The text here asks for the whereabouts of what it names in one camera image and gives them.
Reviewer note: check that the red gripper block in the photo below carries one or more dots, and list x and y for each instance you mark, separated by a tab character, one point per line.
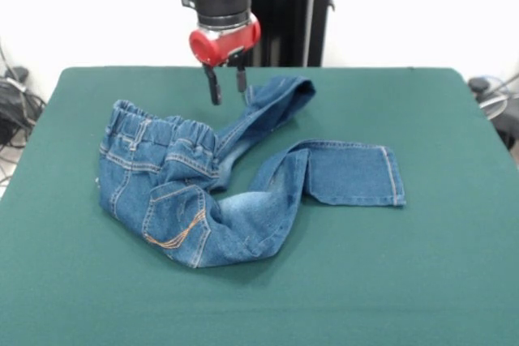
227	44

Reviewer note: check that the blue denim jeans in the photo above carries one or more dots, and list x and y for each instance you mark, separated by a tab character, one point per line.
182	184

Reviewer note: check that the grey swivel chair base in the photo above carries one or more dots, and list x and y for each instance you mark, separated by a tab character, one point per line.
17	73
496	107

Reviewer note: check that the dark green table cloth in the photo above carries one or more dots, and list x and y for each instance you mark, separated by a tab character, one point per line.
365	281

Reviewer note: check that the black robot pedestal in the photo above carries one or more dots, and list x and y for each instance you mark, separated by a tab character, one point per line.
292	9

